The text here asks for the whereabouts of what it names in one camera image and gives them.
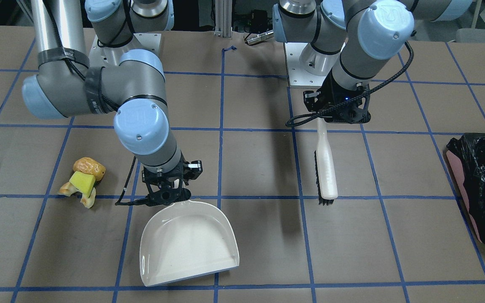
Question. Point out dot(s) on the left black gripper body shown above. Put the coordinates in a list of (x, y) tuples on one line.
[(311, 99)]

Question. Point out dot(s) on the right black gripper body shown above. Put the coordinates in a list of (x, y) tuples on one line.
[(195, 166)]

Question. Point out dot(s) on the cream plastic dustpan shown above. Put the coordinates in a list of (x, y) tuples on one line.
[(186, 240)]

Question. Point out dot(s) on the cream hand brush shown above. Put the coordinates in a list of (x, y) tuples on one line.
[(324, 165)]

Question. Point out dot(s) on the brown bread roll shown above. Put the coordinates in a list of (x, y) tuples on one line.
[(87, 165)]

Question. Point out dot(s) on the toy croissant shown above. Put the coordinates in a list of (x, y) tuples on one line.
[(69, 189)]

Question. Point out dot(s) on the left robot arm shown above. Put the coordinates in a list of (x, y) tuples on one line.
[(368, 38)]

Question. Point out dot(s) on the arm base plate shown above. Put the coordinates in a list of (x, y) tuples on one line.
[(309, 64), (112, 56)]

